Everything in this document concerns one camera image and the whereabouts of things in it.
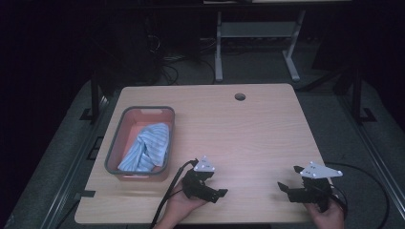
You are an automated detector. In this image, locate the person's left hand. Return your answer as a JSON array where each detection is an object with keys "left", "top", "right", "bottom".
[{"left": 159, "top": 179, "right": 208, "bottom": 229}]

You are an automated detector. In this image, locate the tangle of black floor cables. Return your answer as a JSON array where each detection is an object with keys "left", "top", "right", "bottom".
[{"left": 146, "top": 32, "right": 218, "bottom": 87}]

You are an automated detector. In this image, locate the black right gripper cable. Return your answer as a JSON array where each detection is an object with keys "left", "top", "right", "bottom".
[{"left": 324, "top": 161, "right": 392, "bottom": 229}]

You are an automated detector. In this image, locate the white metal table frame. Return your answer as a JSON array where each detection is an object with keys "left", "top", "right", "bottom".
[{"left": 214, "top": 9, "right": 308, "bottom": 83}]

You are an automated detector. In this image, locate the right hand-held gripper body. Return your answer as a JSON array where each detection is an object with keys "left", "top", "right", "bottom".
[{"left": 287, "top": 160, "right": 344, "bottom": 214}]

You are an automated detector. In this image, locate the pink basket with grey rim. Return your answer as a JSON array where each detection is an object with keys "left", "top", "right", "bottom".
[{"left": 103, "top": 105, "right": 177, "bottom": 183}]

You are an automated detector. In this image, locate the blue striped cloth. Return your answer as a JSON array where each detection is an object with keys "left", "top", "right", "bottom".
[{"left": 117, "top": 122, "right": 171, "bottom": 173}]

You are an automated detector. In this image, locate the black metal stand post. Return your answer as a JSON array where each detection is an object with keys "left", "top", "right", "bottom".
[
  {"left": 350, "top": 61, "right": 378, "bottom": 126},
  {"left": 79, "top": 68, "right": 108, "bottom": 123}
]

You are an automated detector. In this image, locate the black tape strip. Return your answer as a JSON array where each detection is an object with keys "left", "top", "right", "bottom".
[{"left": 74, "top": 189, "right": 96, "bottom": 198}]

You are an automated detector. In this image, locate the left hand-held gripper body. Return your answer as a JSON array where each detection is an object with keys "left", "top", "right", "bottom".
[{"left": 181, "top": 155, "right": 222, "bottom": 204}]

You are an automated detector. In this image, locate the person's right hand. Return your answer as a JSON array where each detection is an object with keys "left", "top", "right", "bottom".
[{"left": 303, "top": 198, "right": 346, "bottom": 229}]

